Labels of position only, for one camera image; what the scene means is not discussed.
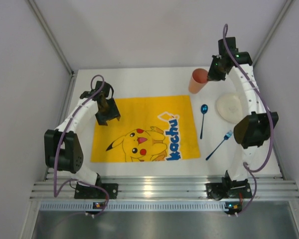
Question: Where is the blue metallic spoon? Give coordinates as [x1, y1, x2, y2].
[200, 104, 208, 139]

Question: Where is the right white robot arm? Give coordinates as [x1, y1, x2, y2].
[207, 37, 279, 188]

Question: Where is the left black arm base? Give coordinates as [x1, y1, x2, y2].
[74, 183, 119, 199]

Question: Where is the orange plastic cup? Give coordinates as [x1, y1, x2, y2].
[188, 68, 208, 94]

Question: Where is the aluminium mounting rail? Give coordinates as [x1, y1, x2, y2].
[29, 175, 299, 200]

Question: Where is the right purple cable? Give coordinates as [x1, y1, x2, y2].
[223, 24, 275, 217]

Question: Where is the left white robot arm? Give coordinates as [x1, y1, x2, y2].
[44, 75, 121, 186]

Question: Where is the white slotted cable duct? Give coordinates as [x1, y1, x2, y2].
[39, 201, 229, 212]

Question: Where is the purple cable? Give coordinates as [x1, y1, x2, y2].
[53, 74, 111, 216]
[223, 24, 275, 217]

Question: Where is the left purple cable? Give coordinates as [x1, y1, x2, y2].
[53, 74, 111, 216]

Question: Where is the blue metallic fork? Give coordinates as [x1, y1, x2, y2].
[205, 130, 233, 161]

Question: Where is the yellow Pikachu cloth placemat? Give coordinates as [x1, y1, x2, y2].
[91, 95, 200, 163]

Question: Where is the cream round plate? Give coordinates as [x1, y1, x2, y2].
[216, 93, 243, 124]

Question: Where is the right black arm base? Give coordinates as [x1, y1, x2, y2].
[206, 175, 252, 201]

